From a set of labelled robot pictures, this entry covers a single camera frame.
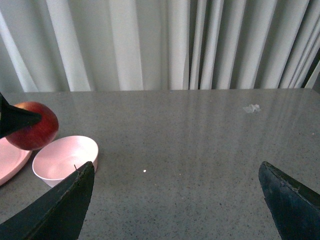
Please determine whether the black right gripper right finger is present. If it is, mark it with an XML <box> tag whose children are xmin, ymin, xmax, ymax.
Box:
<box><xmin>258</xmin><ymin>161</ymin><xmax>320</xmax><ymax>240</ymax></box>

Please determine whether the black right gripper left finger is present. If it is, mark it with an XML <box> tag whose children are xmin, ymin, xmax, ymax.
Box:
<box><xmin>0</xmin><ymin>161</ymin><xmax>95</xmax><ymax>240</ymax></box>

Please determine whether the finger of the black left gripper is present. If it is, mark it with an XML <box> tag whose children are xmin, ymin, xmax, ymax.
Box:
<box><xmin>0</xmin><ymin>94</ymin><xmax>42</xmax><ymax>138</ymax></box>

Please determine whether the red apple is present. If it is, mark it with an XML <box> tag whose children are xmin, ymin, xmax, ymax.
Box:
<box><xmin>6</xmin><ymin>101</ymin><xmax>59</xmax><ymax>151</ymax></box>

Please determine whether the pink bowl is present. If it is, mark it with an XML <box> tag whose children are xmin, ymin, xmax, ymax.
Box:
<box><xmin>32</xmin><ymin>135</ymin><xmax>99</xmax><ymax>188</ymax></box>

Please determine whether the pink plate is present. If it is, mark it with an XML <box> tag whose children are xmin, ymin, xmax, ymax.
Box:
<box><xmin>0</xmin><ymin>138</ymin><xmax>32</xmax><ymax>186</ymax></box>

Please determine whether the white pleated curtain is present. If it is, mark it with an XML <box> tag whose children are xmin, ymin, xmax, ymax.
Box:
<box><xmin>0</xmin><ymin>0</ymin><xmax>320</xmax><ymax>92</ymax></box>

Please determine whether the clear tape scrap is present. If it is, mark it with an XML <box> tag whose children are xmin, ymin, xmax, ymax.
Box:
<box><xmin>243</xmin><ymin>104</ymin><xmax>262</xmax><ymax>114</ymax></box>

